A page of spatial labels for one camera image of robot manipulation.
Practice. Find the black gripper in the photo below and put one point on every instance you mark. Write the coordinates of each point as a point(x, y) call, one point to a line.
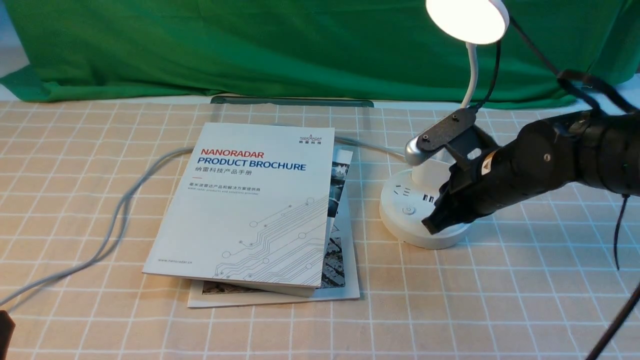
point(542, 158)

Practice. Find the white desk lamp with sockets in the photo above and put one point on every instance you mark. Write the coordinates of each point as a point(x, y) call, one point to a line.
point(410, 195)

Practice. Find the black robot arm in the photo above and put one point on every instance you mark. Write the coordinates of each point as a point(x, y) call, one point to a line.
point(598, 151)

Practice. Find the photo-printed booklet underneath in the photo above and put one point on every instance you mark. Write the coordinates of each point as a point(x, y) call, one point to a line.
point(339, 280)

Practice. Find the dark green table edge bar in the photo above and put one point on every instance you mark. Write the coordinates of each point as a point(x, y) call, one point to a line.
point(285, 101)

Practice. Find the green backdrop cloth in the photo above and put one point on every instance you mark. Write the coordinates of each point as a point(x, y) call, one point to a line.
point(359, 49)

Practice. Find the white Nanoradar product brochure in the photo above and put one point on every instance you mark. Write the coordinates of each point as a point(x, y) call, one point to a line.
point(251, 209)

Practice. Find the checked beige tablecloth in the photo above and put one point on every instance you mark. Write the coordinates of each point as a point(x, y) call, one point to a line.
point(536, 281)

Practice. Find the dark object at left edge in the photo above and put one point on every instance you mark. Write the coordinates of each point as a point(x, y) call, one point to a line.
point(7, 327)

